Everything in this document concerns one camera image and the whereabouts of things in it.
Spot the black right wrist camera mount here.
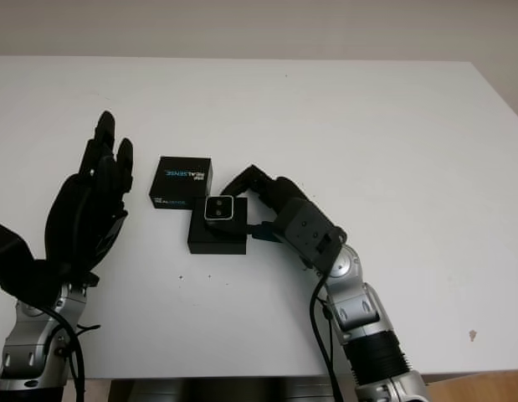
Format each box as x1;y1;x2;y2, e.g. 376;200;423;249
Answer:
274;198;348;278

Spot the grey robot torso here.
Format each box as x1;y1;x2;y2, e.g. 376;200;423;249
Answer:
107;368;360;402

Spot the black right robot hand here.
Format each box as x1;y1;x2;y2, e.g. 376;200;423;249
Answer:
222;164;310;243

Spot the black box base foam insert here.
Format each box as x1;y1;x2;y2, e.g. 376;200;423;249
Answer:
187;196;249;256

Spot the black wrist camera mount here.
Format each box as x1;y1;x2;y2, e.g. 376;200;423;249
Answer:
0;220;68;312
274;198;348;278

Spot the black RealSense box lid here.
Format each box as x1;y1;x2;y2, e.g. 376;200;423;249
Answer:
148;156;213;210

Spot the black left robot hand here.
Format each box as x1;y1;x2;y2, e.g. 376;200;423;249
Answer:
35;110;136;286

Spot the small silver square camera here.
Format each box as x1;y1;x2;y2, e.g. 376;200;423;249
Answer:
203;194;235;229

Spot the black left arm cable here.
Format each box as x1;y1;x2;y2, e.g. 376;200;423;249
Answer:
32;304;103;402

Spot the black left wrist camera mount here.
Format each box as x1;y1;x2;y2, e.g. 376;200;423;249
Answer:
0;220;68;312

